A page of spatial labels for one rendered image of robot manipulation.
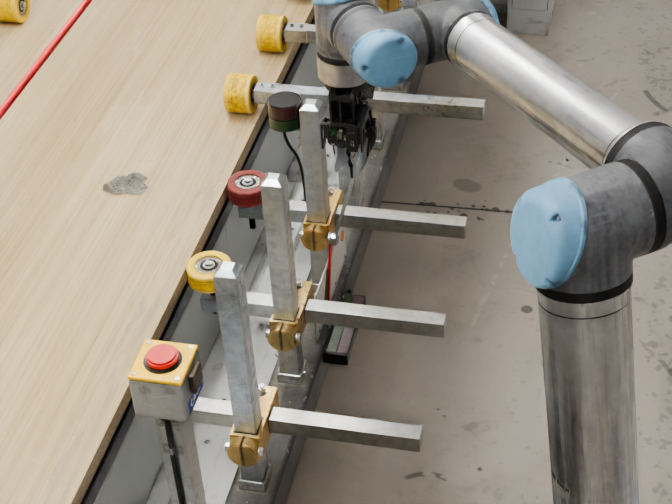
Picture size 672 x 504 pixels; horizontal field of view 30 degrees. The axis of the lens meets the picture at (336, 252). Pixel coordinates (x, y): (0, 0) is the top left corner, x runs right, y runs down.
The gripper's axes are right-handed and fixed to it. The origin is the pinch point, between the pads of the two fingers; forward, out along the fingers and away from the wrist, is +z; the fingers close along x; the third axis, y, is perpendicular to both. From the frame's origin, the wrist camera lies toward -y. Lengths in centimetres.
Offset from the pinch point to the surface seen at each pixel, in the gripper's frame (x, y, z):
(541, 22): 17, -233, 96
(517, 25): 8, -233, 98
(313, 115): -7.0, -1.8, -9.3
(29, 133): -71, -18, 11
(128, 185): -44.1, -2.0, 10.0
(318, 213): -7.3, -1.8, 12.0
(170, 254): -30.2, 15.2, 11.1
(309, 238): -8.6, 1.0, 15.9
